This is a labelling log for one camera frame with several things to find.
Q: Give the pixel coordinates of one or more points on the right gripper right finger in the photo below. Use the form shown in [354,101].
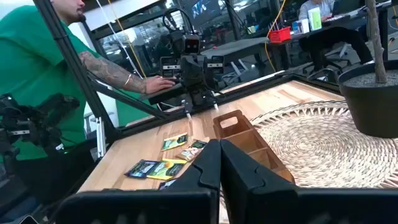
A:
[248,186]

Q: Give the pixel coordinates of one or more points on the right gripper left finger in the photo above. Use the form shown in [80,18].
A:
[205,168]

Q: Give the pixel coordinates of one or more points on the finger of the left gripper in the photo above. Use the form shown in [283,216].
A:
[187,74]
[199,74]

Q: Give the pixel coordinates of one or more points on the beige tea packet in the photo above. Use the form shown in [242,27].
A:
[188,154]

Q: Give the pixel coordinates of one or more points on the yellow green tea packet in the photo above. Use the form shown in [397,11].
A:
[174,142]
[168,170]

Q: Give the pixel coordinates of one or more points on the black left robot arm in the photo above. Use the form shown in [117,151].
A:
[175,43]

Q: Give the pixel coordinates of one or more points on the wooden tea box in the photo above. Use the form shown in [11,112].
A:
[248,140]

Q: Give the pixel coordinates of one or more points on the grey work table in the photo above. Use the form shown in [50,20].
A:
[236,46]

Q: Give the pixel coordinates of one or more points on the round woven placemat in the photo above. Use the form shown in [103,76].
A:
[311,149]

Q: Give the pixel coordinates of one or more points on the red plastic basket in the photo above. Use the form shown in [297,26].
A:
[280,35]

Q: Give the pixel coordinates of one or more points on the white blue box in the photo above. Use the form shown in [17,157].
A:
[300,26]

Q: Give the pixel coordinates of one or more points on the white green box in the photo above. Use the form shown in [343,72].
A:
[314,18]

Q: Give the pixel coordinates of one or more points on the black office chair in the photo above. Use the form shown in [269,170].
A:
[329,65]

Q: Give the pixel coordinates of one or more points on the person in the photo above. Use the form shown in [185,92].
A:
[329,40]
[31,62]

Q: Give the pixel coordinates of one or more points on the potted green plant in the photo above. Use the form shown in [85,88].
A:
[370,102]

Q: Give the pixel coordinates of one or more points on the black mechanical device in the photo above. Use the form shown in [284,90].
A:
[28,124]

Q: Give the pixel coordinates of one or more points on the dark office desk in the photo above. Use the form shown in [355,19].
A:
[351,20]

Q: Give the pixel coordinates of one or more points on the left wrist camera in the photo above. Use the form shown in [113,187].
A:
[191,45]

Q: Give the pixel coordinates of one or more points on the black aluminium table frame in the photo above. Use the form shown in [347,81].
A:
[81,71]

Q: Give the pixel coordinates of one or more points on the silver metal bracket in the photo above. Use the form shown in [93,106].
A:
[100,137]

